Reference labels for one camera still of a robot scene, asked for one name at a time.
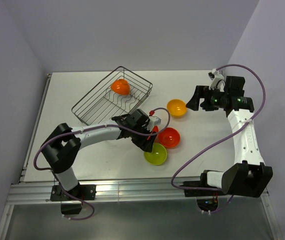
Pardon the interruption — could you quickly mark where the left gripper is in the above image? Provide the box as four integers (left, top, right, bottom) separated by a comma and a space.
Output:
130, 124, 157, 153

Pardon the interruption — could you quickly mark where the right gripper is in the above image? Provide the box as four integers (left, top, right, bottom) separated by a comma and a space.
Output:
186, 85, 229, 111

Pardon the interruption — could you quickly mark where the orange bowl white inside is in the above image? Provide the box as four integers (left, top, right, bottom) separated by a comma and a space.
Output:
110, 78, 131, 96

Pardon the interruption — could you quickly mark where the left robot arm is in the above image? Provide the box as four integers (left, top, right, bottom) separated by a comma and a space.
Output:
40, 109, 161, 200

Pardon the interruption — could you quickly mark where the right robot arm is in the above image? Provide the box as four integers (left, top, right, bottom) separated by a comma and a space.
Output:
186, 73, 273, 198

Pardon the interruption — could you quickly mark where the lime green bowl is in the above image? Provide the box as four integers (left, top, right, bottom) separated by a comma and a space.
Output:
143, 143, 168, 166

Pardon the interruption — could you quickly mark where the red-orange bowl left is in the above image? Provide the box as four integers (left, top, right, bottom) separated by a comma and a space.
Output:
152, 126, 159, 134

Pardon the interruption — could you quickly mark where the red-orange bowl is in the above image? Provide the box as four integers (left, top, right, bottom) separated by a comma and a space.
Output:
152, 126, 159, 134
158, 127, 181, 149

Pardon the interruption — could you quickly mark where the red-orange bowl right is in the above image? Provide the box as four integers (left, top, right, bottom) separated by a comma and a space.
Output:
158, 127, 181, 149

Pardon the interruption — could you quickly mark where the yellow-orange bowl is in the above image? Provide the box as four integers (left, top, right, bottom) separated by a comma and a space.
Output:
166, 99, 187, 118

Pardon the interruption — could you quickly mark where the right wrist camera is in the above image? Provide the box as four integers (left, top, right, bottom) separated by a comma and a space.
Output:
208, 68, 225, 90

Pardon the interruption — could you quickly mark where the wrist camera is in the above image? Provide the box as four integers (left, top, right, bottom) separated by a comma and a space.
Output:
148, 110, 161, 127
208, 68, 225, 90

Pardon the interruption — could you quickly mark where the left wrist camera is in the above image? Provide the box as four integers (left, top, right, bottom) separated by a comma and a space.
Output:
148, 110, 161, 127

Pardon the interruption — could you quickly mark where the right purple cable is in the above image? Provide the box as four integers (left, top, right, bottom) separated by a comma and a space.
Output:
170, 64, 266, 215

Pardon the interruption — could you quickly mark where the wire dish rack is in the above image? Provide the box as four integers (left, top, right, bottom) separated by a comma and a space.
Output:
71, 66, 153, 126

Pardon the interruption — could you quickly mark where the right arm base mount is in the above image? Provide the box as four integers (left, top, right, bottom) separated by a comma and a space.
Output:
179, 180, 226, 213

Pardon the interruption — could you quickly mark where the aluminium rail frame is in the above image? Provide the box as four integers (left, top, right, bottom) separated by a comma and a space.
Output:
0, 71, 283, 240

